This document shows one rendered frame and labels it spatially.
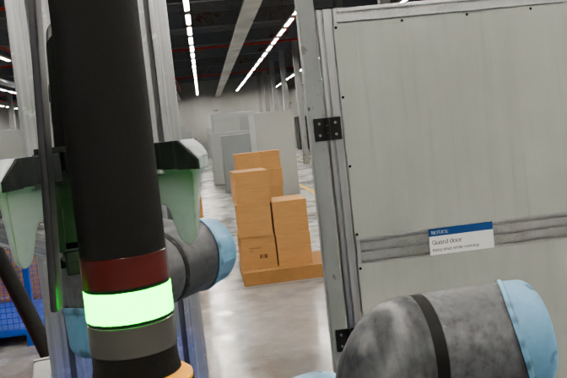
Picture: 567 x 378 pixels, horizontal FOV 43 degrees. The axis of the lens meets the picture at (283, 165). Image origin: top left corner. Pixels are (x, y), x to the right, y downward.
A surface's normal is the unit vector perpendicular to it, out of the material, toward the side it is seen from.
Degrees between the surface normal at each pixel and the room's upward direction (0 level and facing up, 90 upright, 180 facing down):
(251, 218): 90
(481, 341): 74
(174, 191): 94
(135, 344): 90
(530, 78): 91
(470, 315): 44
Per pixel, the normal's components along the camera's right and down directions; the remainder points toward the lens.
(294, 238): 0.12, 0.04
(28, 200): 1.00, -0.04
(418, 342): 0.03, -0.37
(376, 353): -0.37, -0.52
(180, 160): -0.80, 0.12
